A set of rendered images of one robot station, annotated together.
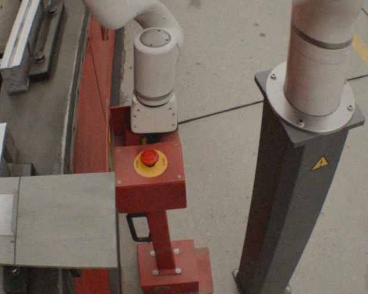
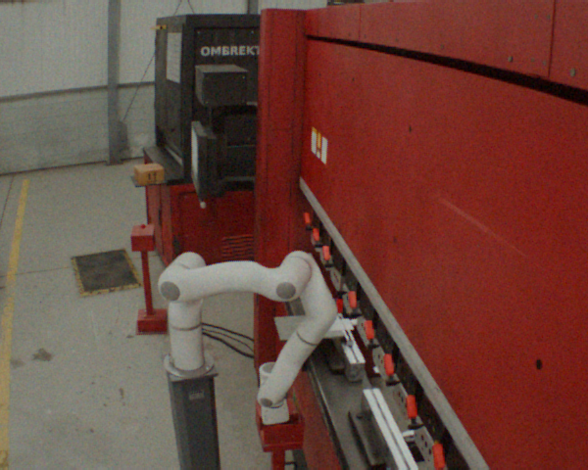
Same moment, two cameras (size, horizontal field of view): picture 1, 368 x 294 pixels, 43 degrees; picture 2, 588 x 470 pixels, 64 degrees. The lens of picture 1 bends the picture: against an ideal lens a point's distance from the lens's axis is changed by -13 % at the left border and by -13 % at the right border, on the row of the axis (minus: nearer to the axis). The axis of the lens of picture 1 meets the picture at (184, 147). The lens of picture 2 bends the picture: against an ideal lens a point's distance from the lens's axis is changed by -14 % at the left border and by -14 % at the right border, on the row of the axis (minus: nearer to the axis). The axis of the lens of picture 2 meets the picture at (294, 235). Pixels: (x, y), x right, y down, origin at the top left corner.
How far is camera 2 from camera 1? 2.36 m
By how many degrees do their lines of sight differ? 104
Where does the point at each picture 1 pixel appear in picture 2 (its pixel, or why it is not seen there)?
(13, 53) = (374, 398)
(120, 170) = (290, 403)
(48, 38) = (363, 431)
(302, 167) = not seen: hidden behind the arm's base
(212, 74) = not seen: outside the picture
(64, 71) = (338, 420)
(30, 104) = (353, 402)
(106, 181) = (283, 337)
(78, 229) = (291, 324)
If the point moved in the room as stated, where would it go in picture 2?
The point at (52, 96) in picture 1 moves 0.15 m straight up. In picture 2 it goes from (339, 406) to (343, 375)
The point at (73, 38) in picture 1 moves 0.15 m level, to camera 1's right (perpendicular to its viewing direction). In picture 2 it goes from (345, 443) to (302, 447)
